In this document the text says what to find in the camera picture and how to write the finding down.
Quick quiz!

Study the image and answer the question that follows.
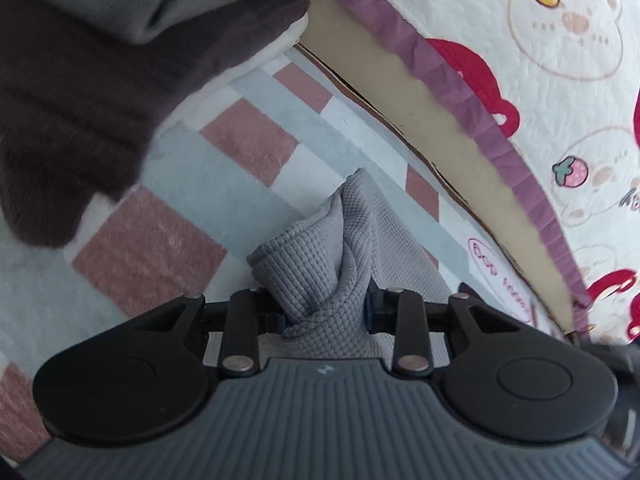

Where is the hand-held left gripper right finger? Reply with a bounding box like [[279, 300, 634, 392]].
[[365, 280, 524, 379]]

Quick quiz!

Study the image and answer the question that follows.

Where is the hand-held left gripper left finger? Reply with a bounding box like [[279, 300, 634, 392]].
[[134, 287, 292, 379]]

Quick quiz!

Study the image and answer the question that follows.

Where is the grey knit garment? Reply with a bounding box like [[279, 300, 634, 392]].
[[202, 169, 453, 368]]

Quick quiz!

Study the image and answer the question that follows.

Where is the pink and blue checkered blanket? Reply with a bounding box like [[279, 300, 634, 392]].
[[0, 45, 558, 463]]

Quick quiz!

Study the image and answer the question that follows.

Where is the beige mattress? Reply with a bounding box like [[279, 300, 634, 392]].
[[295, 0, 592, 335]]

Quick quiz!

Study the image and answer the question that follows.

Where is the dark brown garment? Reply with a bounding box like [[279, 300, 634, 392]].
[[0, 0, 312, 249]]

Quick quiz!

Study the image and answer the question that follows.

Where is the printed quilt with purple ruffle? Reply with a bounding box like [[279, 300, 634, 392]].
[[320, 0, 640, 347]]

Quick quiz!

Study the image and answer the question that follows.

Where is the grey-green garment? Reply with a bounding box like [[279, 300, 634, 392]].
[[0, 0, 323, 46]]

